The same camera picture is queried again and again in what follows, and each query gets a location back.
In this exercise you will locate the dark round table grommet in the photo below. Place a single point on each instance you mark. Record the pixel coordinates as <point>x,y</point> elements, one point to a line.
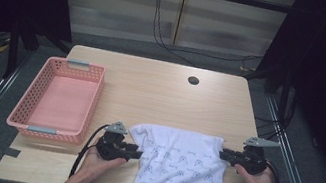
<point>193,80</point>

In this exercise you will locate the person's left hand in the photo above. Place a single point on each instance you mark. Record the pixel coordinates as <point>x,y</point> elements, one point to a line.
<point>97,164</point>

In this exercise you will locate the small yellow item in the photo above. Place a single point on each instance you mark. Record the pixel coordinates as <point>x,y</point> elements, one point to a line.
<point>1,48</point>

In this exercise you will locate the black metal stand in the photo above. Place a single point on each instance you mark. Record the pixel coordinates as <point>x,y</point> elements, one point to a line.
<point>12,55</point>

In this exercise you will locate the pink plastic basket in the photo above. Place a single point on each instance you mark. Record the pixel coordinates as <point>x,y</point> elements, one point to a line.
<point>60,104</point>

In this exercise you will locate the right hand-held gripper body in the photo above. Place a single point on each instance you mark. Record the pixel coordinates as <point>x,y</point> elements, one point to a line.
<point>250,161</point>

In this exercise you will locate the grey tape piece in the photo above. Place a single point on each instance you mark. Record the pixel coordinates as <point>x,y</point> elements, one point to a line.
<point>9,152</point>

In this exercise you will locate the white printed t-shirt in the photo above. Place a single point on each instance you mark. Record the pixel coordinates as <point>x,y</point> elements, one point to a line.
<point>178,168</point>

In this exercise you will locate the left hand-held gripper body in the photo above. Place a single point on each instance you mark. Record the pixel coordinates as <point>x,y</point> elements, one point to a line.
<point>110,150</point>

